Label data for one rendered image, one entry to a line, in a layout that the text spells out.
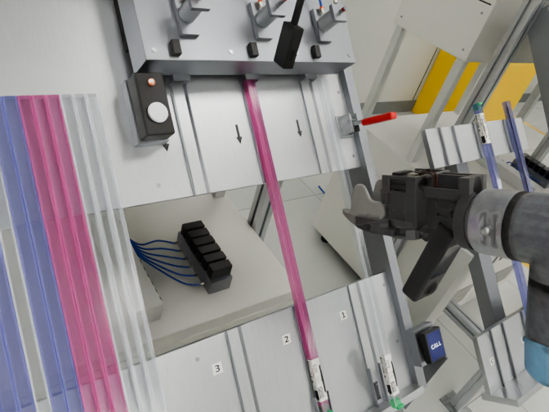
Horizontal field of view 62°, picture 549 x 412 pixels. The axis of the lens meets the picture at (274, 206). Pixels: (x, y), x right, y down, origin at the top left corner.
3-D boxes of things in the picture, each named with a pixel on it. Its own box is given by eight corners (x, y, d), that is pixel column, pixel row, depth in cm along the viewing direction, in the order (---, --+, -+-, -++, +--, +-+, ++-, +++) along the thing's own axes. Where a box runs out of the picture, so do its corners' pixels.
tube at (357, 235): (397, 404, 69) (403, 405, 68) (390, 408, 68) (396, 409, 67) (323, 81, 70) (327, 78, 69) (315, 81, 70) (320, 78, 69)
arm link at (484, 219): (533, 251, 52) (496, 269, 47) (494, 244, 55) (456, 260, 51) (536, 185, 50) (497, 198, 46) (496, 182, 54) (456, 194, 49)
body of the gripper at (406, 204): (412, 167, 63) (498, 172, 54) (413, 227, 65) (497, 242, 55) (376, 175, 59) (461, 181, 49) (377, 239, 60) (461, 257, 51)
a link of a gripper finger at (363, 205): (342, 180, 68) (394, 184, 61) (345, 218, 69) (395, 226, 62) (328, 182, 66) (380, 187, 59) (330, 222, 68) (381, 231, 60)
